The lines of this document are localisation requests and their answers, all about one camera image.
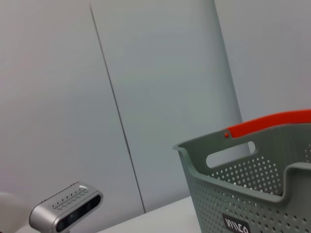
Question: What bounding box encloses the grey perforated storage basket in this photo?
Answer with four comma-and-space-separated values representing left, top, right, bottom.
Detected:
172, 123, 311, 233

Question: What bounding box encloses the orange basket carry handle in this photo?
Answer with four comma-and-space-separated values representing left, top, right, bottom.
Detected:
225, 109, 311, 139

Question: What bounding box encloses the left wrist camera housing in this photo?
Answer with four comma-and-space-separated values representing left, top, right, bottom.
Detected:
29, 181, 104, 233

